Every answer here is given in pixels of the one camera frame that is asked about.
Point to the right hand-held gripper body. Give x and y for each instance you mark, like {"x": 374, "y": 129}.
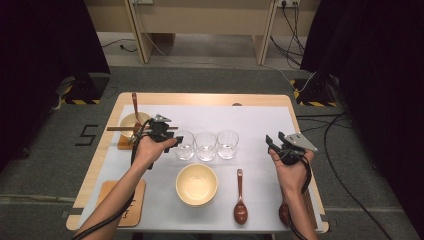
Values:
{"x": 293, "y": 151}

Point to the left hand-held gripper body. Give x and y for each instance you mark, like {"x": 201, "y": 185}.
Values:
{"x": 159, "y": 128}

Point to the clear glass cup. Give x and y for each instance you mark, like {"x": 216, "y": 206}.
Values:
{"x": 206, "y": 146}
{"x": 227, "y": 144}
{"x": 186, "y": 148}

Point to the cream bowl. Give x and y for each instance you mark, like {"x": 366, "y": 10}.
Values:
{"x": 128, "y": 120}
{"x": 196, "y": 205}
{"x": 196, "y": 183}

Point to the brown wooden spoon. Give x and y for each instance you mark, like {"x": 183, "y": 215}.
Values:
{"x": 240, "y": 211}
{"x": 283, "y": 213}
{"x": 135, "y": 106}

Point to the wooden cut-pattern coaster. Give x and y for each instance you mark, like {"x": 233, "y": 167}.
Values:
{"x": 138, "y": 200}
{"x": 123, "y": 145}

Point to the dark wooden chopstick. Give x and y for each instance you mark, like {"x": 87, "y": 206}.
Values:
{"x": 116, "y": 127}

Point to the person's left hand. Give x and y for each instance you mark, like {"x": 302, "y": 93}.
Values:
{"x": 150, "y": 151}

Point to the person's right hand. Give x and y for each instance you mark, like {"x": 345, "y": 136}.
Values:
{"x": 293, "y": 176}

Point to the black stand base striped tape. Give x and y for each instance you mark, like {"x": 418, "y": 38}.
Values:
{"x": 313, "y": 91}
{"x": 86, "y": 90}

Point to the black curtain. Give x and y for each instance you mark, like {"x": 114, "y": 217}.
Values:
{"x": 383, "y": 83}
{"x": 40, "y": 66}

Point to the beige wooden desk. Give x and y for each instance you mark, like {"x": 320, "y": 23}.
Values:
{"x": 200, "y": 20}

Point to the white wall socket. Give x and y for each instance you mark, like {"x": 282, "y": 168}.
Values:
{"x": 288, "y": 2}

